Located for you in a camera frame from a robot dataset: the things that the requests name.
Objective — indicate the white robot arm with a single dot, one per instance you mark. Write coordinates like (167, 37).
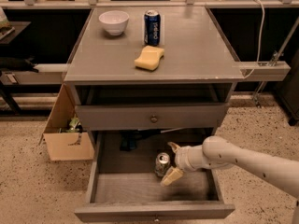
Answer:
(279, 172)

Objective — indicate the yellow sponge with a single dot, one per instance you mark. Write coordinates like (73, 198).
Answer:
(149, 58)

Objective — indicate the green items in box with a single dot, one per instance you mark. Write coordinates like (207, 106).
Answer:
(74, 126)

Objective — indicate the closed grey top drawer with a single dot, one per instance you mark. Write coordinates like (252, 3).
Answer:
(143, 117)

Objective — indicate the white ceramic bowl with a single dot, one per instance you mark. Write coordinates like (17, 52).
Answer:
(114, 22)

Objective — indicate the grey drawer cabinet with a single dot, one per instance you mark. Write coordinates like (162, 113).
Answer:
(119, 83)

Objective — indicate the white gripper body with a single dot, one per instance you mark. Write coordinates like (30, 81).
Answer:
(182, 159)

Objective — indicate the silver green 7up can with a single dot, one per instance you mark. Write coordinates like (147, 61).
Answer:
(162, 164)

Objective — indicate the blue pepsi can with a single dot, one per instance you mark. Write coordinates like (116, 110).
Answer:
(152, 20)

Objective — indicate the grey metal rail beam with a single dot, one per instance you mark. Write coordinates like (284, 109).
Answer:
(53, 74)

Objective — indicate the cardboard box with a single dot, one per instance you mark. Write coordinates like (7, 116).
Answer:
(62, 143)

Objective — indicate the open grey middle drawer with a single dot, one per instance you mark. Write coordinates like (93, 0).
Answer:
(124, 187)

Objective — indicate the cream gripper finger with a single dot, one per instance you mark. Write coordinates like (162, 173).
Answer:
(175, 147)
(173, 174)

